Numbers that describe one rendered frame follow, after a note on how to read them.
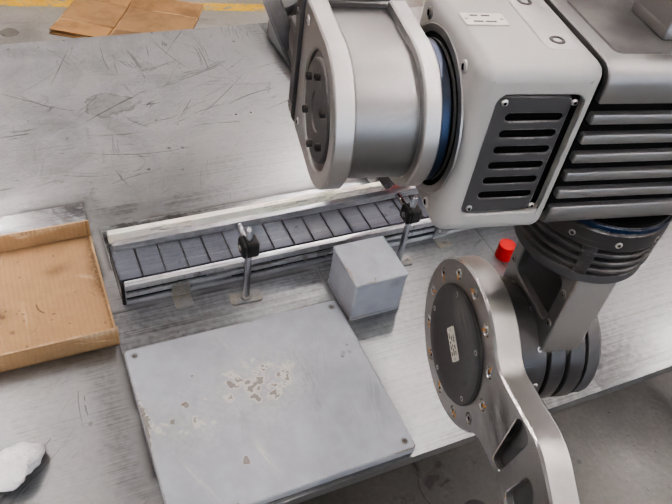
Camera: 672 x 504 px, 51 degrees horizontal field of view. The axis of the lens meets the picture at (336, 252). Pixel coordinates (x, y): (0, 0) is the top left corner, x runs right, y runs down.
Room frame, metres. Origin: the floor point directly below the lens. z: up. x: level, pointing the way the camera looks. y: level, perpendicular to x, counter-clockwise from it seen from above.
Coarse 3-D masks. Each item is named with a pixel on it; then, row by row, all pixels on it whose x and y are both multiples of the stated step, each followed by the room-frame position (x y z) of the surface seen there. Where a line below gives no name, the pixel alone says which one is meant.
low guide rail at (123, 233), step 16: (320, 192) 1.01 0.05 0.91; (336, 192) 1.02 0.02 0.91; (352, 192) 1.04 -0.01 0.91; (368, 192) 1.06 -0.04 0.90; (240, 208) 0.93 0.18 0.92; (256, 208) 0.94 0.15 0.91; (272, 208) 0.96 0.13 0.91; (144, 224) 0.85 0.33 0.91; (160, 224) 0.85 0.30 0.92; (176, 224) 0.87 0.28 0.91; (192, 224) 0.88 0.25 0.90; (112, 240) 0.81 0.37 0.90
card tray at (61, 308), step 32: (64, 224) 0.86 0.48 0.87; (0, 256) 0.79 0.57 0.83; (32, 256) 0.80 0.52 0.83; (64, 256) 0.82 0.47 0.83; (96, 256) 0.83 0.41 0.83; (0, 288) 0.72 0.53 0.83; (32, 288) 0.73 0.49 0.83; (64, 288) 0.75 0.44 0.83; (96, 288) 0.76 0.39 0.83; (0, 320) 0.66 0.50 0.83; (32, 320) 0.67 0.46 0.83; (64, 320) 0.68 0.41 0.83; (96, 320) 0.69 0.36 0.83; (0, 352) 0.60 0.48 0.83; (32, 352) 0.59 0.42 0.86; (64, 352) 0.62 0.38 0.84
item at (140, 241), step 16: (384, 192) 0.99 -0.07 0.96; (400, 192) 1.00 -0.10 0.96; (416, 192) 1.02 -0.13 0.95; (288, 208) 0.90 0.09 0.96; (304, 208) 0.91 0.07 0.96; (320, 208) 0.92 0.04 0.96; (336, 208) 0.94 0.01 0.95; (208, 224) 0.83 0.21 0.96; (224, 224) 0.83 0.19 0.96; (256, 224) 0.86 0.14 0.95; (128, 240) 0.76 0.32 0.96; (144, 240) 0.77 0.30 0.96; (160, 240) 0.78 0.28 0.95
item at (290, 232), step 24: (312, 216) 0.98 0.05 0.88; (336, 216) 1.00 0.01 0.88; (360, 216) 1.01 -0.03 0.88; (384, 216) 1.02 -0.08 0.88; (192, 240) 0.87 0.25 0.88; (216, 240) 0.88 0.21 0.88; (264, 240) 0.90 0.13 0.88; (288, 240) 0.91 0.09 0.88; (312, 240) 0.92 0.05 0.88; (120, 264) 0.78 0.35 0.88; (144, 264) 0.79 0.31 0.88; (168, 264) 0.80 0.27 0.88; (192, 264) 0.81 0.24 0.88
